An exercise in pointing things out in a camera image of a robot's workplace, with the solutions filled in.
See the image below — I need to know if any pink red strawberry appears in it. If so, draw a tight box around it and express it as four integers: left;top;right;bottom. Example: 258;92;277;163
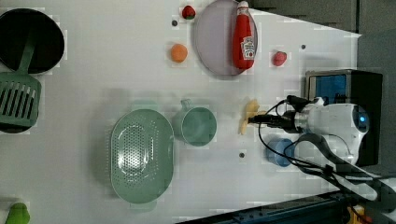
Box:
273;51;287;66

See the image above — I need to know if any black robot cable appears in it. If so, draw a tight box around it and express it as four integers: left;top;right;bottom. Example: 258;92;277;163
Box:
257;100;396;200

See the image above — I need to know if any orange fruit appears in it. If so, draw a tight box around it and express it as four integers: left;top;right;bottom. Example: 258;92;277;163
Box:
171;44;188;63

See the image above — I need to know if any blue cup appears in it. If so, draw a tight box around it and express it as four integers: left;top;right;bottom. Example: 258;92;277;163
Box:
265;138;295;167

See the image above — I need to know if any dark red strawberry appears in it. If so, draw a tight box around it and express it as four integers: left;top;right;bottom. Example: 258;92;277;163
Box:
182;6;196;20

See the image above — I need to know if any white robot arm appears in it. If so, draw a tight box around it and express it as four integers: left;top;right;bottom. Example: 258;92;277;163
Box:
247;95;395;202

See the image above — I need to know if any grey round plate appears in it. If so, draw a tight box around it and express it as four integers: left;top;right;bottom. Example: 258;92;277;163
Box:
193;0;258;76

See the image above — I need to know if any green mug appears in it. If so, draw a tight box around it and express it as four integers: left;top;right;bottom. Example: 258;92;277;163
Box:
172;99;217;147

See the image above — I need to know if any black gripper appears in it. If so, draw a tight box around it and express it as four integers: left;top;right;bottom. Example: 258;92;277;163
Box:
247;95;310;133

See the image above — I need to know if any green slotted spatula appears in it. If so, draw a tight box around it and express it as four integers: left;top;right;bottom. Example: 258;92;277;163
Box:
0;30;42;127

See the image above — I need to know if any peeled yellow banana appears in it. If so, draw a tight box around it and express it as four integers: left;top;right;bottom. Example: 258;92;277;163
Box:
239;99;266;135

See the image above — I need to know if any green perforated colander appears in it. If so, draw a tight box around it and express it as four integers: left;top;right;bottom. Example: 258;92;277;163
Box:
110;100;175;204

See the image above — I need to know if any blue metal table frame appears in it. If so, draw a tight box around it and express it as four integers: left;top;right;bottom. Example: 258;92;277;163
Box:
177;192;351;224

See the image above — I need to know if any black silver toaster oven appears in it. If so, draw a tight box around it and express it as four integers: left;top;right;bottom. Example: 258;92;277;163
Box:
304;69;383;167

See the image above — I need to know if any yellow red toy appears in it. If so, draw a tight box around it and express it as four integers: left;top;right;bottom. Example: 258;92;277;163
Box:
347;205;366;224

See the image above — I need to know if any red ketchup bottle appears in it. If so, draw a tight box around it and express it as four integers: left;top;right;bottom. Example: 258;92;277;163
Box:
232;1;255;70

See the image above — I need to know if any black frying pan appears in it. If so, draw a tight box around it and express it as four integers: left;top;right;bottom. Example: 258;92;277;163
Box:
0;8;64;74

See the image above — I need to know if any green pear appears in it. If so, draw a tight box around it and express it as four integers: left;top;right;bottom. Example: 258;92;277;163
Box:
5;203;31;224

